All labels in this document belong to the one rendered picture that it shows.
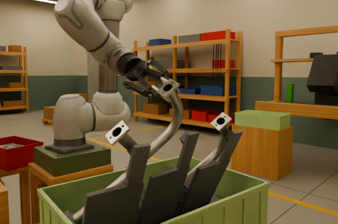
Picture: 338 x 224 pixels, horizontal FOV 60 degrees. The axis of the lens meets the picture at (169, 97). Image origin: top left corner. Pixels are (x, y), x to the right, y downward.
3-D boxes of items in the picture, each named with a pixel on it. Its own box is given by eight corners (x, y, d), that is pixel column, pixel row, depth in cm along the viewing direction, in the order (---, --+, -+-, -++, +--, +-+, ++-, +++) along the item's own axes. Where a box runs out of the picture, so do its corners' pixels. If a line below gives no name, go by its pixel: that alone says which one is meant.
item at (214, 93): (225, 138, 592) (227, 28, 575) (133, 121, 804) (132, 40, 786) (240, 134, 631) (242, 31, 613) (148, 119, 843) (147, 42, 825)
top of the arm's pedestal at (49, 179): (85, 158, 174) (85, 151, 174) (113, 172, 150) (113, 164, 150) (27, 170, 153) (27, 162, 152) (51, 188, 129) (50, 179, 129)
